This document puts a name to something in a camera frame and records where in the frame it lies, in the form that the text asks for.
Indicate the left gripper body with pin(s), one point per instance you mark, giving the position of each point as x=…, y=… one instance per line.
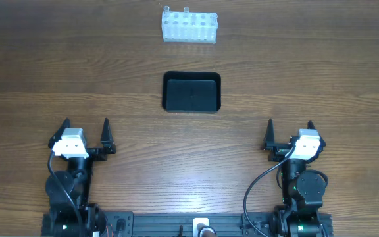
x=98, y=153

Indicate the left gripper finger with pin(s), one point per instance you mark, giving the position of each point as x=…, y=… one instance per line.
x=59, y=133
x=107, y=138

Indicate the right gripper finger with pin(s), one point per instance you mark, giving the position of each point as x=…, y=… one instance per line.
x=269, y=133
x=318, y=135

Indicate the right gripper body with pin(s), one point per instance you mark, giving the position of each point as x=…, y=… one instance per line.
x=280, y=151

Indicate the clear test tube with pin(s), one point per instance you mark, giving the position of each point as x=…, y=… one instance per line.
x=186, y=9
x=166, y=8

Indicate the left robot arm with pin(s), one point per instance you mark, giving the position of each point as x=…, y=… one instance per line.
x=74, y=184

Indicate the black tray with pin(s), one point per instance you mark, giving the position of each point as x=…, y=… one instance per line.
x=191, y=95

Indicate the white test tube rack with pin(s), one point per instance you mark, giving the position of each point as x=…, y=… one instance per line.
x=189, y=31

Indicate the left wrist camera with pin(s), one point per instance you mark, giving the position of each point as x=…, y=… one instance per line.
x=71, y=143

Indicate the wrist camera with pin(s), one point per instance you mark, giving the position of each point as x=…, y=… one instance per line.
x=71, y=143
x=305, y=145

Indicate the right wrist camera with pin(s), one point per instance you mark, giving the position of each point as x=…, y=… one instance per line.
x=305, y=145

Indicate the mounting rail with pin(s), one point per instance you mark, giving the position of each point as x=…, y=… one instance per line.
x=176, y=225

